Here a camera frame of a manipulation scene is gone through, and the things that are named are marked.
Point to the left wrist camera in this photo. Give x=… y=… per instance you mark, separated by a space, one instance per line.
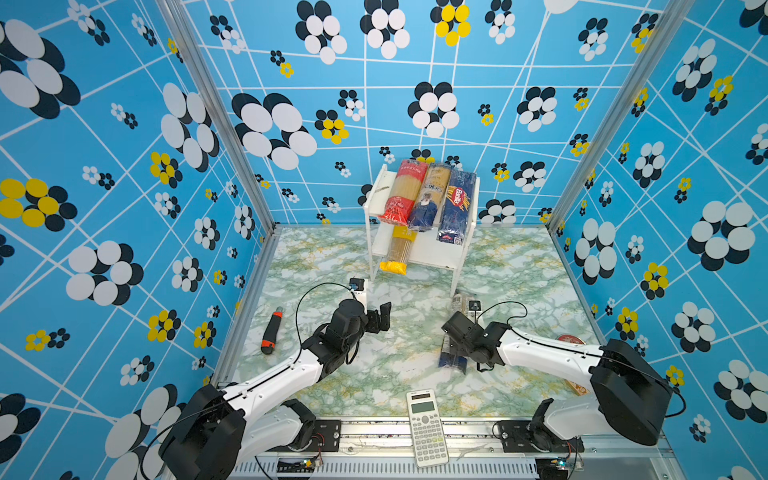
x=358 y=289

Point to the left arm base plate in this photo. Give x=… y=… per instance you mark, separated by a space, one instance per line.
x=322 y=435

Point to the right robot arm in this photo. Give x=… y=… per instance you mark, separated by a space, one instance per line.
x=625 y=395

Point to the small wooden block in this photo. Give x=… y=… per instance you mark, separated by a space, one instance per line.
x=580 y=390

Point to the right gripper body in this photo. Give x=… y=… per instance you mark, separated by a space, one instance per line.
x=469 y=351

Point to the aluminium front rail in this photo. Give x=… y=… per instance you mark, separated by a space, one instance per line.
x=381 y=448

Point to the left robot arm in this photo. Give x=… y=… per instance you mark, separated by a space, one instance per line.
x=220 y=429

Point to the red black utility knife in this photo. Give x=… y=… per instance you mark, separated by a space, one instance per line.
x=269 y=338

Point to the white calculator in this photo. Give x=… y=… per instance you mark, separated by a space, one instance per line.
x=426 y=427

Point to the yellow pasta bag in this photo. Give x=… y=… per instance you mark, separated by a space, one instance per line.
x=400 y=247

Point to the blue clear spaghetti bag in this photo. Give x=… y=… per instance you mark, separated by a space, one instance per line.
x=430 y=198

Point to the white two-tier shelf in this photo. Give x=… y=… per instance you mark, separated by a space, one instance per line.
x=426 y=250

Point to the red spaghetti bag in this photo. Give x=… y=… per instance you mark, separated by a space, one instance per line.
x=404 y=191

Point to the blue Barilla pasta box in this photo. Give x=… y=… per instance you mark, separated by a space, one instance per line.
x=456 y=207

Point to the clear grey spaghetti bag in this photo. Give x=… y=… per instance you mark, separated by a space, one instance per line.
x=449 y=355

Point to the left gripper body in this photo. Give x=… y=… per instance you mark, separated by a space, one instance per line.
x=352 y=342

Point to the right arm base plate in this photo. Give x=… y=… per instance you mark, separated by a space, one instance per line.
x=516 y=436

